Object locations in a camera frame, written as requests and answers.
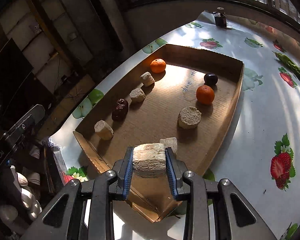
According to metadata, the tall beige sugarcane piece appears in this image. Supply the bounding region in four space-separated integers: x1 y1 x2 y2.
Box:
94 120 114 140

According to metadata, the fruit print tablecloth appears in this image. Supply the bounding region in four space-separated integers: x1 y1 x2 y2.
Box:
48 10 300 240

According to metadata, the small dark jar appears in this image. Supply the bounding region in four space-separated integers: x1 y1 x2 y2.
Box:
213 7 227 29

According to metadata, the green leafy vegetable bunch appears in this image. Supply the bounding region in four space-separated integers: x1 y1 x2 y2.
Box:
274 52 300 81

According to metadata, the large beige sugarcane chunk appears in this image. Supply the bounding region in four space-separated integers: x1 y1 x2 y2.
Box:
133 143 166 178

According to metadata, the brown cardboard tray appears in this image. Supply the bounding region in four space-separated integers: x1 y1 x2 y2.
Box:
72 43 245 223

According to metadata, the dried red jujube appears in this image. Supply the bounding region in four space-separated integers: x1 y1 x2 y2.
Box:
111 99 129 121

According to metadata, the round beige sugarcane slice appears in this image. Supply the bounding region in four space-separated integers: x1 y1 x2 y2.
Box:
178 106 202 129

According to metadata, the dark purple plum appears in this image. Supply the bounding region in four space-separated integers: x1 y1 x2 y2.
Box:
204 73 218 86

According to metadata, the white standing air conditioner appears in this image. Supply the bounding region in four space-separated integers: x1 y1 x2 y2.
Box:
89 0 136 59

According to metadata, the small beige chunk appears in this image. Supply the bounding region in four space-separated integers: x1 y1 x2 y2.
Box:
159 137 178 155

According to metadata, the orange tangerine with stem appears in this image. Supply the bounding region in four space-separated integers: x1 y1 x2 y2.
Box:
150 59 166 73

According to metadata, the small beige sugarcane piece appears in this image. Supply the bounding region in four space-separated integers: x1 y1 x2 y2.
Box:
140 72 155 87

